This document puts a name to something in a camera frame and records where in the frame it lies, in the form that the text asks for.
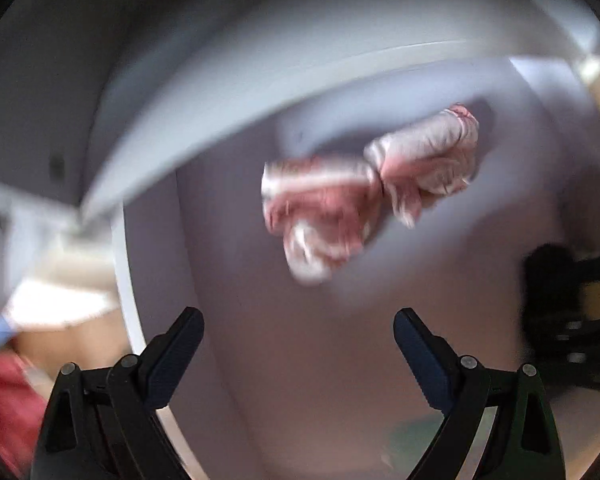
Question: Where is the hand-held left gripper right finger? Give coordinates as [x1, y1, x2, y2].
[393, 308, 566, 480]

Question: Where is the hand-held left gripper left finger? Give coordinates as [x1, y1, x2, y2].
[30, 306, 206, 480]

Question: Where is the pale pink garment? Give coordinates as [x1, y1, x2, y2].
[364, 104, 481, 228]

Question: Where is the pink trimmed garment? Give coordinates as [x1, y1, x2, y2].
[261, 156, 383, 286]

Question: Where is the pink cloth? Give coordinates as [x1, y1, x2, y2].
[0, 352, 48, 466]

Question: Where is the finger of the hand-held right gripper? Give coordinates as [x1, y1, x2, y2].
[522, 242, 600, 311]
[522, 310, 600, 391]

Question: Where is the white drawer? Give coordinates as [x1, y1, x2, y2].
[80, 40, 600, 480]

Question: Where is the green packet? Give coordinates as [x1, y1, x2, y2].
[385, 420, 451, 466]

